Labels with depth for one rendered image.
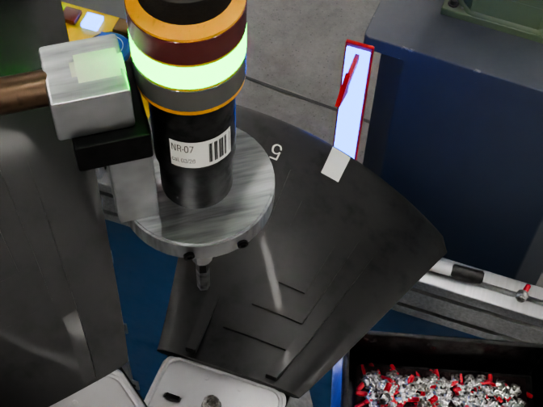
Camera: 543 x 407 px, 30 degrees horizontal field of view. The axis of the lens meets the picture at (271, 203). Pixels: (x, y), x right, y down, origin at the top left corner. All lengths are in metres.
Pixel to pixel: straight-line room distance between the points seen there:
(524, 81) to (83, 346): 0.68
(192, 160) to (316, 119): 1.93
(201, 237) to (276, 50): 2.05
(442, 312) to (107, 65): 0.83
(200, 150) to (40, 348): 0.21
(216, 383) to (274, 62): 1.80
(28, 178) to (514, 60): 0.70
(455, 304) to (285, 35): 1.46
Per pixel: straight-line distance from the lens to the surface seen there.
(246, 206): 0.45
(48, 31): 0.57
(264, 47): 2.48
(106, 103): 0.38
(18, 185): 0.56
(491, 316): 1.15
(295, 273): 0.75
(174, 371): 0.71
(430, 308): 1.17
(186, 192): 0.44
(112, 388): 0.60
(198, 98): 0.38
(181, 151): 0.41
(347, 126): 0.95
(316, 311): 0.74
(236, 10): 0.36
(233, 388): 0.70
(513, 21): 1.17
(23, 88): 0.38
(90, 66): 0.38
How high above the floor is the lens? 1.83
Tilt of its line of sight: 56 degrees down
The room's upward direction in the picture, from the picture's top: 2 degrees clockwise
